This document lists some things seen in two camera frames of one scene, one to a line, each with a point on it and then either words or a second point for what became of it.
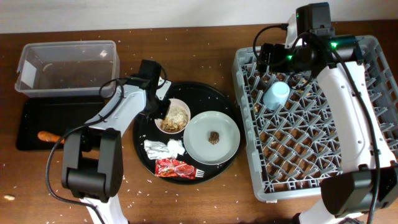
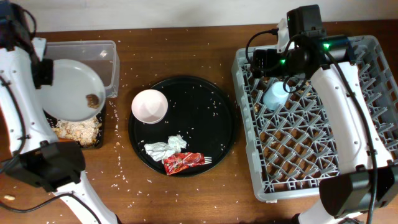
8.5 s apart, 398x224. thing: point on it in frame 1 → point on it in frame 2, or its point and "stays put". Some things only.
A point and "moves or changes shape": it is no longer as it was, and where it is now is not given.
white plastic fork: [199, 173] → [208, 160]
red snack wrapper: [170, 167] → [177, 162]
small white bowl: [177, 119] moves or changes shape
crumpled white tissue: [158, 150] stays put
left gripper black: [161, 114] → [47, 79]
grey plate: [211, 137] → [66, 99]
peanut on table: [9, 197] stays put
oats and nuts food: [175, 120] moves or changes shape
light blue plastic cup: [275, 96] stays put
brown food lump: [214, 137] → [92, 101]
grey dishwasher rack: [291, 122] stays put
